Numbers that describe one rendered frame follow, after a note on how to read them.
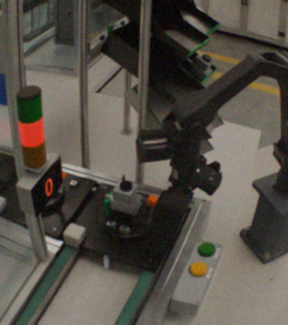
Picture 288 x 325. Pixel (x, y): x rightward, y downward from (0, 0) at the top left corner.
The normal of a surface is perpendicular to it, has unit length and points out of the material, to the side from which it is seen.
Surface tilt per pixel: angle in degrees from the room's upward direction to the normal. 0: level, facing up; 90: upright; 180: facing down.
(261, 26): 90
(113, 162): 0
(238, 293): 0
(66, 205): 0
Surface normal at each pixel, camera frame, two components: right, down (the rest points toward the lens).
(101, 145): 0.04, -0.79
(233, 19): -0.34, 0.56
